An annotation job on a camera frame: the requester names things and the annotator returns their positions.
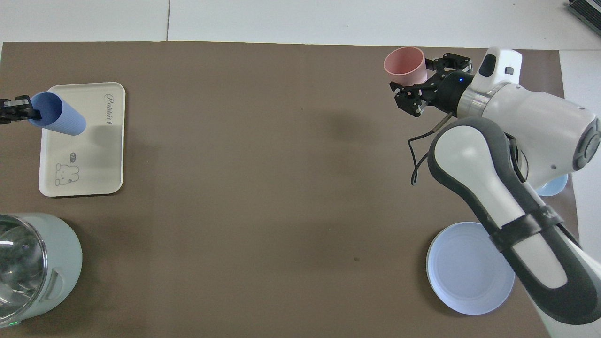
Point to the pale green electric pot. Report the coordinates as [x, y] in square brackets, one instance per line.
[61, 253]

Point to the dark grey ridged device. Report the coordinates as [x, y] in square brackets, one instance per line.
[587, 9]

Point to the pink cup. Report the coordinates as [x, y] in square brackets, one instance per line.
[404, 65]

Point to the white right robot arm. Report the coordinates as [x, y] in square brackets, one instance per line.
[530, 117]

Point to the light blue plate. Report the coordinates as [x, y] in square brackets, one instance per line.
[460, 277]

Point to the light blue bowl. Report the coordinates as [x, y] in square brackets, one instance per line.
[554, 188]

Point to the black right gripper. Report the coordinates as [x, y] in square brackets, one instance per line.
[453, 94]

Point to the blue ribbed cup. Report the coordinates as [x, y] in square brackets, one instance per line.
[65, 119]

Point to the brown table mat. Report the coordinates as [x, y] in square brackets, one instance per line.
[281, 164]

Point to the cream rabbit print tray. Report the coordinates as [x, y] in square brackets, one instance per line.
[94, 159]

